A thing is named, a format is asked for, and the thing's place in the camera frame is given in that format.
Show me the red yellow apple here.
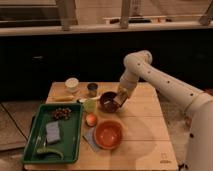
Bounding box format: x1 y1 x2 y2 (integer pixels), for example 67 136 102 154
86 114 97 127

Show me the grey blue sponge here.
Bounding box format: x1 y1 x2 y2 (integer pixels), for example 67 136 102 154
46 121 60 144

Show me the bunch of red grapes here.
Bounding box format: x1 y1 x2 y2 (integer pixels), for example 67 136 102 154
52 108 71 120

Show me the white spoon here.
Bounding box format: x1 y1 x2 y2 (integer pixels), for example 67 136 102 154
77 95 101 103

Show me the white cup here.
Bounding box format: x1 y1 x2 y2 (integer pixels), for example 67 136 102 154
65 78 79 93

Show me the dark grey cup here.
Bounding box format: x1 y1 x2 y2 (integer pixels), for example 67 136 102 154
87 83 98 97

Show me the green plastic tray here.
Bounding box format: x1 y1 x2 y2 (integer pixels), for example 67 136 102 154
22 103 83 164

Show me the green cucumber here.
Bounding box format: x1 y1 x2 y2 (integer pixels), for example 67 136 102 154
36 147 64 160

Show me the light green cup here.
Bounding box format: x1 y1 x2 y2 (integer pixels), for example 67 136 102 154
83 99 96 113

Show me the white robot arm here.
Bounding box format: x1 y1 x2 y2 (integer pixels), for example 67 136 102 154
114 50 213 171

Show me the orange bowl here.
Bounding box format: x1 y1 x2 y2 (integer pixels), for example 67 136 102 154
93 120 123 150

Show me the grey blue cloth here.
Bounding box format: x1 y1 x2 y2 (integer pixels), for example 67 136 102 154
83 128 100 152

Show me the purple bowl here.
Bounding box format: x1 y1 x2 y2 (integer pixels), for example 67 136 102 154
99 91 119 113

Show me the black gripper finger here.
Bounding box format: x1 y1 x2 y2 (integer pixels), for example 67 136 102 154
113 97 120 107
120 101 127 108

